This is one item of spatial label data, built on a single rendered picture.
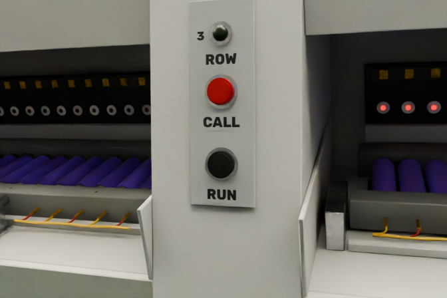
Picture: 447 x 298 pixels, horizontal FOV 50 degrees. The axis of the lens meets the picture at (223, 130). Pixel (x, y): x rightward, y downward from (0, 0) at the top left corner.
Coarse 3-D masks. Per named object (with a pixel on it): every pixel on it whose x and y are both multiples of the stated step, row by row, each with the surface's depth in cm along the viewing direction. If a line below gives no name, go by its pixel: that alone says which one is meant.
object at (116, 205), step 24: (0, 192) 40; (24, 192) 39; (48, 192) 39; (72, 192) 38; (96, 192) 38; (120, 192) 38; (144, 192) 37; (48, 216) 39; (72, 216) 39; (96, 216) 38; (120, 216) 37
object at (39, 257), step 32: (0, 128) 55; (32, 128) 53; (64, 128) 52; (96, 128) 51; (128, 128) 50; (0, 256) 35; (32, 256) 34; (64, 256) 34; (96, 256) 34; (128, 256) 33; (0, 288) 35; (32, 288) 34; (64, 288) 33; (96, 288) 32; (128, 288) 31
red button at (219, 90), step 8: (216, 80) 28; (224, 80) 28; (208, 88) 28; (216, 88) 28; (224, 88) 28; (232, 88) 28; (208, 96) 28; (216, 96) 28; (224, 96) 28; (232, 96) 28
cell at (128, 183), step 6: (144, 162) 44; (150, 162) 44; (138, 168) 43; (144, 168) 43; (150, 168) 44; (132, 174) 42; (138, 174) 42; (144, 174) 42; (150, 174) 43; (126, 180) 41; (132, 180) 41; (138, 180) 41; (144, 180) 42; (120, 186) 40; (126, 186) 40; (132, 186) 40; (138, 186) 41
